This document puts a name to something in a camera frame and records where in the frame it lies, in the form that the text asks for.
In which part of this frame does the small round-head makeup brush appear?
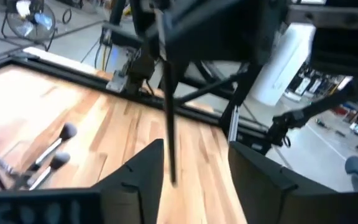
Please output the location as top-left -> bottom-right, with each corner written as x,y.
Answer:
162,60 -> 178,188

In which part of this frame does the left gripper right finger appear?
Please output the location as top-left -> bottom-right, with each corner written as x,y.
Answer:
227,141 -> 358,224

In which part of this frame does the white cylindrical column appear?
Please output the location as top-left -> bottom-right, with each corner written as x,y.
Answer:
249,23 -> 316,107

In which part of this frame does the medium fluffy makeup brush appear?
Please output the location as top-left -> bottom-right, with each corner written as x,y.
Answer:
28,151 -> 71,191

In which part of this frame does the clear acrylic brush organizer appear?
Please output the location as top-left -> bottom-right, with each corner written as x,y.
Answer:
0,145 -> 39,191

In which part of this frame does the large fluffy makeup brush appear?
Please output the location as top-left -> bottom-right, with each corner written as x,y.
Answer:
29,122 -> 78,171

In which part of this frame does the black round floor fan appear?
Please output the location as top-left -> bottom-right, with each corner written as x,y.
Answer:
1,0 -> 58,52

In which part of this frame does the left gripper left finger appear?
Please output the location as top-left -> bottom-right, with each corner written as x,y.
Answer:
0,138 -> 165,224

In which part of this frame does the yellow cable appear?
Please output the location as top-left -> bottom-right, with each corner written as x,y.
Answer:
101,42 -> 110,71

